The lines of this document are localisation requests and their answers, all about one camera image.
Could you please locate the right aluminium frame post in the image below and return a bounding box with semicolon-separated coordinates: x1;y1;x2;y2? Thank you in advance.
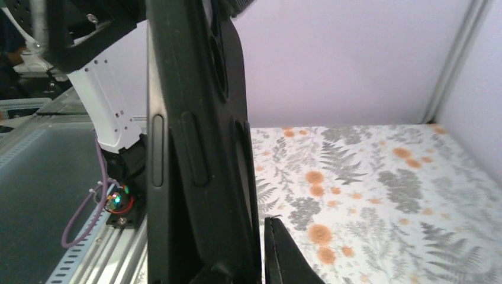
421;0;495;124

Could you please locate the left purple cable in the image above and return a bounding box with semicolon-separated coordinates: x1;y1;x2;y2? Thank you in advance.
61;135;123;249

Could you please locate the black phone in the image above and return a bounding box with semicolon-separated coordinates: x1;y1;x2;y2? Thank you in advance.
146;1;261;283

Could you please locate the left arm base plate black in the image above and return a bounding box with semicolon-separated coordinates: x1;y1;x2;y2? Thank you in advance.
104;173;146;230

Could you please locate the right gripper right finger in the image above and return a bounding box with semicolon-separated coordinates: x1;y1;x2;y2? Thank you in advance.
264;217;324;284

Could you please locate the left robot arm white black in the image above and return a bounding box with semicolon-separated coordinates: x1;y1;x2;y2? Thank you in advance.
1;1;146;186

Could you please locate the slotted grey cable duct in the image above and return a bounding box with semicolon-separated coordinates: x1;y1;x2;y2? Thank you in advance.
1;128;102;283

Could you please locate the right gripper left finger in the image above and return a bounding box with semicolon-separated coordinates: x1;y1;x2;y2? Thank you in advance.
189;263;235;284

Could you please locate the floral patterned table mat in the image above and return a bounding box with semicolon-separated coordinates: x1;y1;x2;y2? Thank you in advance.
251;124;501;283

